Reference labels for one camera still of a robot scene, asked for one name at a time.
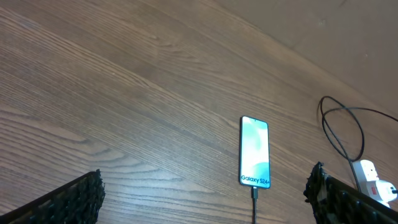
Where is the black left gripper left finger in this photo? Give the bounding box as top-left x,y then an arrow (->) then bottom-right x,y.
1,170 -> 105,224

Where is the white power strip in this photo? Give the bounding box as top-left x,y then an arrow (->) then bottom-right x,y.
353,159 -> 379,192

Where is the black USB charging cable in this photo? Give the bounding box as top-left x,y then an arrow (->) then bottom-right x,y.
251,95 -> 398,224

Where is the blue Galaxy smartphone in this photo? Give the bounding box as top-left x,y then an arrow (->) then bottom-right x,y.
239,116 -> 271,189

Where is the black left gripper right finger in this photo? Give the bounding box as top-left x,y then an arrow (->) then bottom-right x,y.
303,162 -> 397,224

